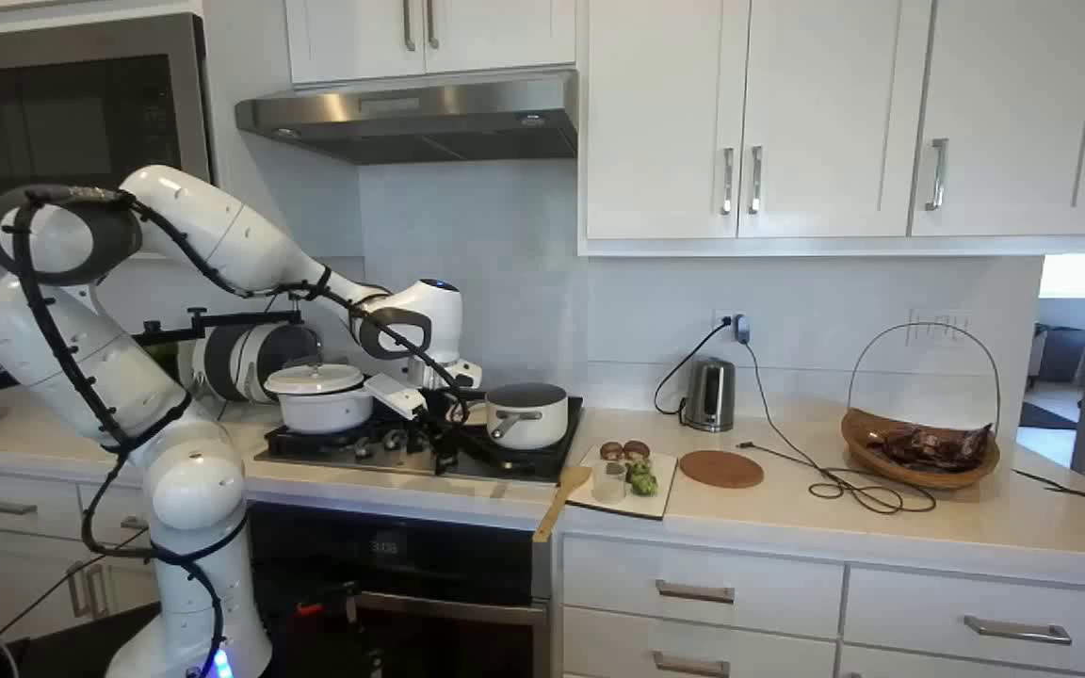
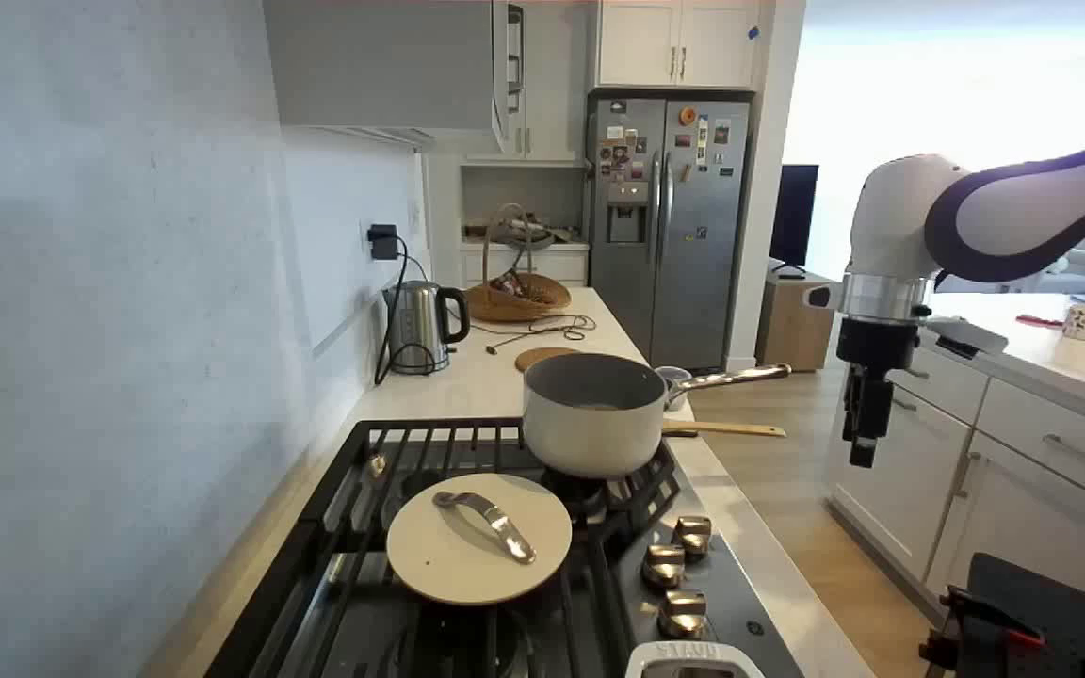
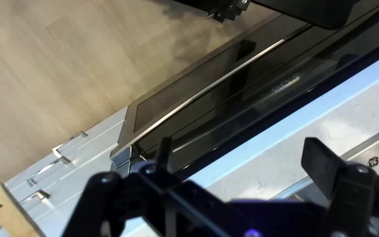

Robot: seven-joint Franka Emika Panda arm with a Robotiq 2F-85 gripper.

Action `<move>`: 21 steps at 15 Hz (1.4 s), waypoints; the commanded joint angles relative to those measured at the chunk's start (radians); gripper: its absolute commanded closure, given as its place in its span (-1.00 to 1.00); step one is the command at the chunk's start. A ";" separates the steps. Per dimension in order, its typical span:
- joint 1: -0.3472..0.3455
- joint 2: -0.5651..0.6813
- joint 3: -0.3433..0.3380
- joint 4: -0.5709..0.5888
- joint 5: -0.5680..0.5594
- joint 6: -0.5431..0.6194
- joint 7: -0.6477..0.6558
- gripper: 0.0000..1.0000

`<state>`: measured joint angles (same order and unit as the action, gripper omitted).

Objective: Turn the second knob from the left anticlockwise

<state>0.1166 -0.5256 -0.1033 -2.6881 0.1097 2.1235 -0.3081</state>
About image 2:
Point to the black gas stove cooktop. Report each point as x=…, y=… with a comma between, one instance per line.
x=333, y=609

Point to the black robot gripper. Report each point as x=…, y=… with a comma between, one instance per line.
x=872, y=350

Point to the steel stove knob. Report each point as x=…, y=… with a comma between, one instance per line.
x=666, y=554
x=694, y=536
x=681, y=625
x=684, y=601
x=666, y=576

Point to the round wooden tray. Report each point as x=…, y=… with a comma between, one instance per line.
x=517, y=300

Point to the beige pot lid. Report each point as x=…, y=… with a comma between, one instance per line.
x=445, y=550

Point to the cardboard box on floor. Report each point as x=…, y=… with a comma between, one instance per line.
x=793, y=329

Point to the dark monitor screen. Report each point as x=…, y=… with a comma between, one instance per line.
x=793, y=211

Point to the white upper cabinets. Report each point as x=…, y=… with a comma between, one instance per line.
x=681, y=43

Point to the black tripod equipment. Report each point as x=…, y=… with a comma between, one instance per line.
x=1009, y=624

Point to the white and purple robot arm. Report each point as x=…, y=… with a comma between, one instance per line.
x=926, y=217

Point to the grey saucepan with handle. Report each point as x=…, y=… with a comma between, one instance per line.
x=593, y=415

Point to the steel strainer with handle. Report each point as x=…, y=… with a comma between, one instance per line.
x=681, y=382

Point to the white kitchen island cabinets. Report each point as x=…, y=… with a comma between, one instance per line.
x=985, y=453

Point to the stainless steel refrigerator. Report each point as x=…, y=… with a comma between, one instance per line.
x=666, y=217

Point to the grey range hood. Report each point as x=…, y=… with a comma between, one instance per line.
x=417, y=68

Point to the black wall outlet plug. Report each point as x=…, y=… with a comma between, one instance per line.
x=381, y=242

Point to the steel electric kettle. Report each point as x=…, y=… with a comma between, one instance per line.
x=421, y=325

